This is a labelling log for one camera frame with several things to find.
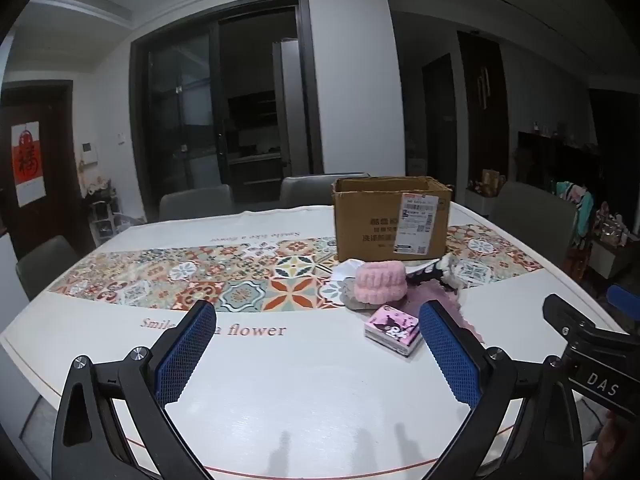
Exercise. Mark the small storage rack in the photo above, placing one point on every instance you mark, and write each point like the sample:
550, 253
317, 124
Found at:
105, 210

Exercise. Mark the colourful hanging clothes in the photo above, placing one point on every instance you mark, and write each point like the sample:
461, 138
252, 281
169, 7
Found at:
575, 210

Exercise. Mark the red wall calendar poster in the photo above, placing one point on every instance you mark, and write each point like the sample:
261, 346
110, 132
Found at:
28, 165

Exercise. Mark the grey floral fabric pouch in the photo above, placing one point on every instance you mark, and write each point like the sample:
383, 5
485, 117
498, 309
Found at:
350, 299

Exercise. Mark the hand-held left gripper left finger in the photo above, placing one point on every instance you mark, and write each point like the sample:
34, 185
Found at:
184, 355

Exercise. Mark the white microfiber cloth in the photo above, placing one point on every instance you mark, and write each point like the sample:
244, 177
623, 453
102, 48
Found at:
347, 270

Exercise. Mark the white low cabinet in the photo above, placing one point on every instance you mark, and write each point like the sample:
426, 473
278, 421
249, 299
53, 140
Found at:
482, 200

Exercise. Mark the brown cardboard box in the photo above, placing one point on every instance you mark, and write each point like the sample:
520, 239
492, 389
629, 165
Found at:
365, 220

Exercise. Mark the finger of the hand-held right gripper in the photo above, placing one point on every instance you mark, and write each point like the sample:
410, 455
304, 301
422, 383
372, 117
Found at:
625, 301
562, 312

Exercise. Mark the dark sliding glass door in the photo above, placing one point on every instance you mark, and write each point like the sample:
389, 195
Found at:
175, 110

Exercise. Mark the grey dining chair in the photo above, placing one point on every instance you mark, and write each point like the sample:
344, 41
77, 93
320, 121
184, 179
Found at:
195, 202
45, 265
310, 190
535, 225

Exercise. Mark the mauve pink cloth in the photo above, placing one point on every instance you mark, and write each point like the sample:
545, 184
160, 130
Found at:
425, 292

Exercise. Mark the pink tissue packet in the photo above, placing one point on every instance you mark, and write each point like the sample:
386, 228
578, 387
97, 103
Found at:
392, 330

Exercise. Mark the white intercom panel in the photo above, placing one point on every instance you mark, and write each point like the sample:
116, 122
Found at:
88, 153

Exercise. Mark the dark tall cabinet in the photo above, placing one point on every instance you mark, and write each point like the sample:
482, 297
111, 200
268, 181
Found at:
482, 110

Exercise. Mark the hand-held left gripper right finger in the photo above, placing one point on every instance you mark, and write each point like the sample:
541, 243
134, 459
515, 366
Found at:
450, 355

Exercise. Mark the dark sideboard with ornaments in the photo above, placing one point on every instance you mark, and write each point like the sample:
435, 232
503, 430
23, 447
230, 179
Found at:
555, 160

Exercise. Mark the dark wooden door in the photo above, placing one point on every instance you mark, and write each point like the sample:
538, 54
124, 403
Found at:
60, 160

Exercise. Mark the grey refrigerator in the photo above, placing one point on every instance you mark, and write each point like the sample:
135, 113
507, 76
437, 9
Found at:
292, 110

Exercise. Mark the fluffy pink headband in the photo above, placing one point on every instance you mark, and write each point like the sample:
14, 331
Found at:
380, 282

